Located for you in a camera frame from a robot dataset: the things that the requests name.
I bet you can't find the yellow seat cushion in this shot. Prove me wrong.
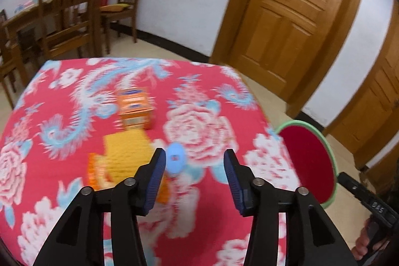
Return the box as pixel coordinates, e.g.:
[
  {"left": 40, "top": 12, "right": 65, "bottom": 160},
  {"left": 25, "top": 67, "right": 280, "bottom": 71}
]
[{"left": 100, "top": 3, "right": 133, "bottom": 12}]

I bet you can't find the wooden door frame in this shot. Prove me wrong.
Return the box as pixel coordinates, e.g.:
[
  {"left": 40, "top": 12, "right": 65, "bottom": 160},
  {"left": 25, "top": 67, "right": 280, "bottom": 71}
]
[{"left": 210, "top": 0, "right": 367, "bottom": 117}]

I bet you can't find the wooden dining table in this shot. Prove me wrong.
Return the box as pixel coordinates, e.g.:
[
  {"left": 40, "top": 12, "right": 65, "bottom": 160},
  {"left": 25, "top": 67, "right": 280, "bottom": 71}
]
[{"left": 1, "top": 0, "right": 108, "bottom": 61}]

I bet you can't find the small orange box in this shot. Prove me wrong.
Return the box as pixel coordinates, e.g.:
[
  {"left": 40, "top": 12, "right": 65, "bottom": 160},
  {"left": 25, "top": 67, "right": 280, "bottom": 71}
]
[{"left": 117, "top": 88, "right": 156, "bottom": 131}]

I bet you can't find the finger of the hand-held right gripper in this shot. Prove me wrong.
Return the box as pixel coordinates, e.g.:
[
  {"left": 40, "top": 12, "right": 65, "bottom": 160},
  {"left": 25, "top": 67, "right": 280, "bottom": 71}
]
[{"left": 337, "top": 172, "right": 380, "bottom": 211}]

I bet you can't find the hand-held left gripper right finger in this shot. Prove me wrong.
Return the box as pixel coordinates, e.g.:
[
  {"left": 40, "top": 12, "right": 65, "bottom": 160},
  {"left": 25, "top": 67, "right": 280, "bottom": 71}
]
[{"left": 224, "top": 148, "right": 357, "bottom": 266}]

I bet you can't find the panelled wooden door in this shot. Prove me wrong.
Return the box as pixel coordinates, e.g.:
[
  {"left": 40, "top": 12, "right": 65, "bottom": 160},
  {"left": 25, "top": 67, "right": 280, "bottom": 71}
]
[
  {"left": 324, "top": 1, "right": 399, "bottom": 171},
  {"left": 231, "top": 0, "right": 353, "bottom": 102}
]

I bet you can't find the red stool green rim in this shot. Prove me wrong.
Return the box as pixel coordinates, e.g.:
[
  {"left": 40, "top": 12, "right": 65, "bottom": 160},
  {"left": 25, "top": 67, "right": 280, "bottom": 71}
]
[{"left": 276, "top": 120, "right": 338, "bottom": 210}]

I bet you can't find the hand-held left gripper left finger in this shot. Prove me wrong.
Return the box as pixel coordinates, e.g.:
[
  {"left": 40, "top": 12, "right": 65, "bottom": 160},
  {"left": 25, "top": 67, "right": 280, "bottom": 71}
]
[{"left": 33, "top": 148, "right": 167, "bottom": 266}]

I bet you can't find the yellow sponge cloth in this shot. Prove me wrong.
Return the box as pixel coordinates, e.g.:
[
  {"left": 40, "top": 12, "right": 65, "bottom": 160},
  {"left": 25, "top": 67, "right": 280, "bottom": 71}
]
[{"left": 104, "top": 131, "right": 152, "bottom": 167}]

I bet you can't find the red floral tablecloth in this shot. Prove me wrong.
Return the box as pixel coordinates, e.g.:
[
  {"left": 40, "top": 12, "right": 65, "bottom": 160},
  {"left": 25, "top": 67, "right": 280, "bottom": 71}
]
[{"left": 0, "top": 57, "right": 303, "bottom": 266}]

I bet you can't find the person's right hand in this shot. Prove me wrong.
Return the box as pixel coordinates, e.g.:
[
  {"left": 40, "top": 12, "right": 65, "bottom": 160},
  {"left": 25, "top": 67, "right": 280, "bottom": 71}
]
[{"left": 352, "top": 220, "right": 389, "bottom": 262}]

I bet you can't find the yellow waffle packet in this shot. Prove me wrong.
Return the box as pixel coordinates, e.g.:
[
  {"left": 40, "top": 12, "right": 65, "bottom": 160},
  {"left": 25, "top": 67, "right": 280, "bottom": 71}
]
[{"left": 88, "top": 153, "right": 170, "bottom": 203}]

